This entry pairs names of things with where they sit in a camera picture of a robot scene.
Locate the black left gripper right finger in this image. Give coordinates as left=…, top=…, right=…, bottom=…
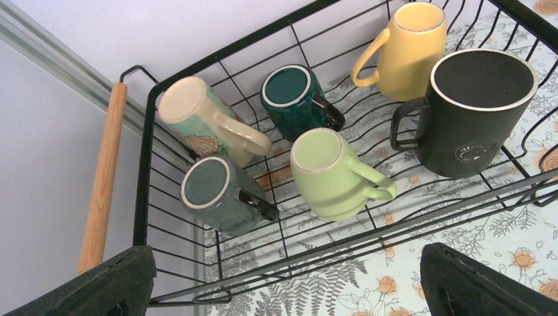
left=420, top=242, right=557, bottom=315

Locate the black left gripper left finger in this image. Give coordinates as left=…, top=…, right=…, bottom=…
left=7, top=246, right=156, bottom=315

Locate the light green mug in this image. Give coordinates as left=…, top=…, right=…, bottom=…
left=290, top=128, right=398, bottom=221

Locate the black matte mug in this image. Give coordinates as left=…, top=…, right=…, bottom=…
left=390, top=48, right=540, bottom=179

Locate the dark teal glossy mug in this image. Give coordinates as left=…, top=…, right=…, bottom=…
left=260, top=64, right=345, bottom=142

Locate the yellow ceramic mug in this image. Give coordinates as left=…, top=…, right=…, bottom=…
left=351, top=2, right=447, bottom=101

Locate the grey green mug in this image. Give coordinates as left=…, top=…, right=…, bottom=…
left=180, top=155, right=279, bottom=236

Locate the floral table mat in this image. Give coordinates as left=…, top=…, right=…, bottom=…
left=203, top=0, right=558, bottom=316

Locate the cream floral mug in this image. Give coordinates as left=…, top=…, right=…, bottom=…
left=158, top=76, right=272, bottom=167

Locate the wooden rack handle left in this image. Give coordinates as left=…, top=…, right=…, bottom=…
left=78, top=82, right=128, bottom=274

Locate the black wire dish rack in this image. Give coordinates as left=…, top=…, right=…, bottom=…
left=133, top=1, right=557, bottom=315

